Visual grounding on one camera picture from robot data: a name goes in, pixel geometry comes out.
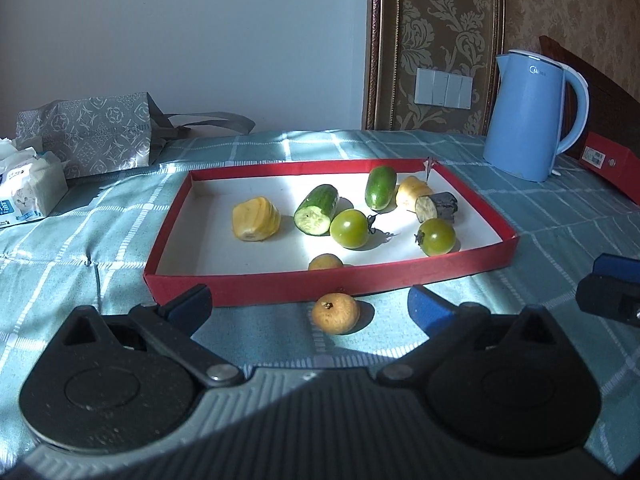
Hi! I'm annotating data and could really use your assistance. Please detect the tissue pack with cat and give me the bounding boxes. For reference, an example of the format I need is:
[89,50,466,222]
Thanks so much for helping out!
[0,139,68,229]

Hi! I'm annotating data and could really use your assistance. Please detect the red box at right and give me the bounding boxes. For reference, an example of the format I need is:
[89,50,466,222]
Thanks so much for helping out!
[579,132,640,204]

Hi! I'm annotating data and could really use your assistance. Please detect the large yellow starfruit chunk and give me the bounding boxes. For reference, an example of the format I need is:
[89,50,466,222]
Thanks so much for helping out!
[231,196,281,242]

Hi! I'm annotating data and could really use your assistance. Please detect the green tomato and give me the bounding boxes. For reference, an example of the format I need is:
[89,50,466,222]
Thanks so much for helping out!
[330,208,376,249]
[414,218,457,257]

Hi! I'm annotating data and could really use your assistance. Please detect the dark eggplant piece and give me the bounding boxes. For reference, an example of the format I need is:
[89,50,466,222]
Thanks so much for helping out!
[414,192,458,223]

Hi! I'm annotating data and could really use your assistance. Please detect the dark wooden chair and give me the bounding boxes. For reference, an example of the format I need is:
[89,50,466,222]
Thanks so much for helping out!
[539,36,640,158]

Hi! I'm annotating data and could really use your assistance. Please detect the white wall switch panel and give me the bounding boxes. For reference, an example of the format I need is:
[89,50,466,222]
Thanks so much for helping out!
[413,68,473,110]

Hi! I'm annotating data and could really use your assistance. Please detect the blue electric kettle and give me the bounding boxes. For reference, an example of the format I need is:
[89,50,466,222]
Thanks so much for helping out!
[483,49,590,182]

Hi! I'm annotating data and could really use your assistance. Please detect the small brown longan fruit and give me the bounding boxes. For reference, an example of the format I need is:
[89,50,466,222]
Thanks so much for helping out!
[311,292,360,335]

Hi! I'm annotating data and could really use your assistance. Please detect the grey patterned gift bag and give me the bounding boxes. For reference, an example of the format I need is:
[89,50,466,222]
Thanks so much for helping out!
[16,92,255,180]

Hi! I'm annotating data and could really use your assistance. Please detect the red shallow cardboard box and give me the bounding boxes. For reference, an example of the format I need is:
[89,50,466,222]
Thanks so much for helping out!
[143,157,518,307]

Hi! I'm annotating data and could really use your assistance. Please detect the cut cucumber piece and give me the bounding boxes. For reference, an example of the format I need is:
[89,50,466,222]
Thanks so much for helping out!
[293,184,340,236]

